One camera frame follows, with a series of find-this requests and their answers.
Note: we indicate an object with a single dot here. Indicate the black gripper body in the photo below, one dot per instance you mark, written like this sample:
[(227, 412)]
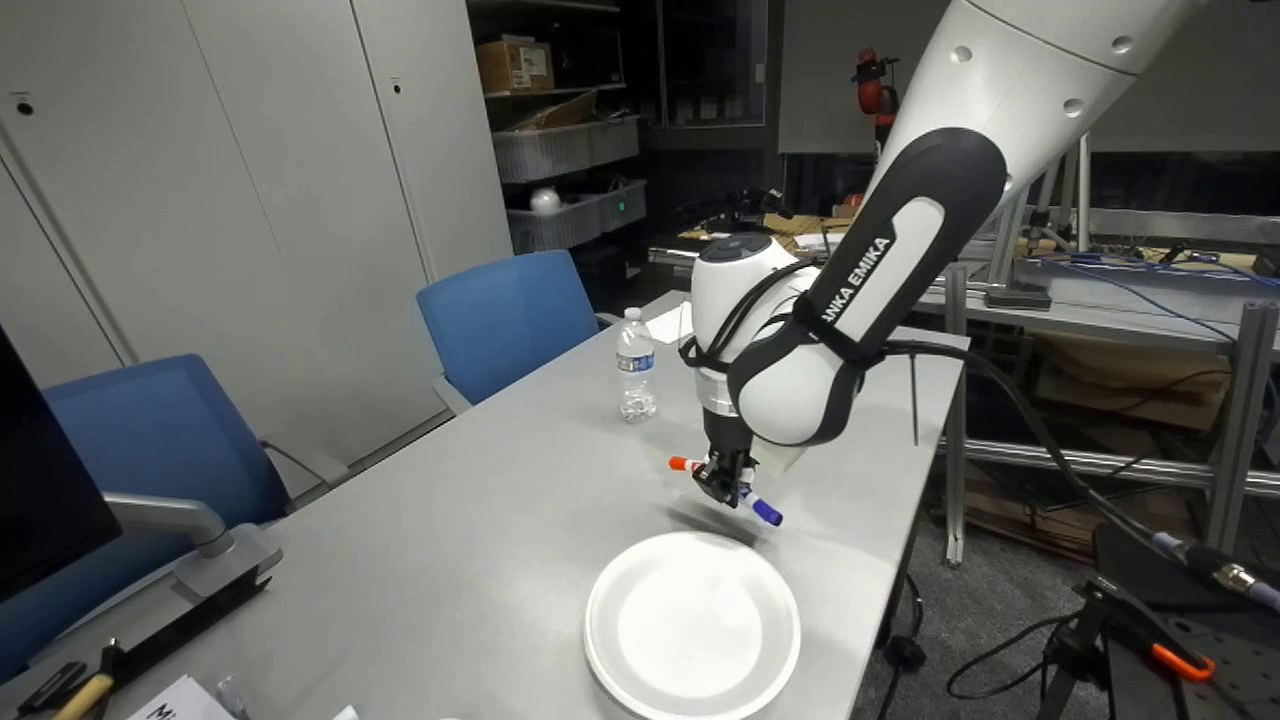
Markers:
[(728, 440)]

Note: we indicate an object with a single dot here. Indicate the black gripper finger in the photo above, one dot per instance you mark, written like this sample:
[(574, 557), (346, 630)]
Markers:
[(705, 476), (739, 487)]

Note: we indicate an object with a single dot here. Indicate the marker with blue cap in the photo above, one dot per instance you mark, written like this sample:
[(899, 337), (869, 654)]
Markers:
[(759, 511)]

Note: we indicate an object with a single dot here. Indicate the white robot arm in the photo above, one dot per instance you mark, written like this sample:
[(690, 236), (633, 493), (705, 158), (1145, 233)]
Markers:
[(1002, 91)]

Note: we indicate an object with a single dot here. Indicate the white round plate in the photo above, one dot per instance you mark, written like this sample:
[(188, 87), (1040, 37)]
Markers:
[(690, 627)]

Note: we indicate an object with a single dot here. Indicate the clear plastic water bottle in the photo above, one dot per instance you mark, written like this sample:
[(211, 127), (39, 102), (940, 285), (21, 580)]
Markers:
[(633, 360)]

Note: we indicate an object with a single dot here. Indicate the white paper sheet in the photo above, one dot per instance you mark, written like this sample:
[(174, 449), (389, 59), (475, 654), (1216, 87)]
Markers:
[(674, 325)]

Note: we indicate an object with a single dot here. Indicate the far blue chair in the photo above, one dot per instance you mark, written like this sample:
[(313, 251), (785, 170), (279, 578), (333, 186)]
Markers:
[(508, 317)]

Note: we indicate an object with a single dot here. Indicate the blue chair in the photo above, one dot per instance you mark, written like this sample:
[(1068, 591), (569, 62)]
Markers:
[(154, 428), (508, 317)]

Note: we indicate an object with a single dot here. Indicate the dark storage shelf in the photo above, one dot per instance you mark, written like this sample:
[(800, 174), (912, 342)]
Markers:
[(565, 127)]

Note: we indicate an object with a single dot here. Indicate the red fire extinguisher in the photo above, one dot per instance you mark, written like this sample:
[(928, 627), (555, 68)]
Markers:
[(874, 93)]

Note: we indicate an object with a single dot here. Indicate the black tripod with orange clamp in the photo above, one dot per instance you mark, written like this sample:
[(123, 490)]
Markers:
[(1078, 646)]

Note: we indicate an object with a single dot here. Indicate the grey monitor stand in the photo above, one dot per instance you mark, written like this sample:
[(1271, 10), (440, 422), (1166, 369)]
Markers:
[(186, 560)]

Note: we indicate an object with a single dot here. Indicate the near blue chair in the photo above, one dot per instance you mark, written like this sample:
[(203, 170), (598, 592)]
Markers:
[(154, 428)]

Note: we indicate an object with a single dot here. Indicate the black computer monitor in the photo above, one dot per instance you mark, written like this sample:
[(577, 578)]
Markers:
[(42, 481)]

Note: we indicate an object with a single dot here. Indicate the wooden handled tool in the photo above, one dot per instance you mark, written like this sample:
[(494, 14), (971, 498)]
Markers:
[(78, 689)]

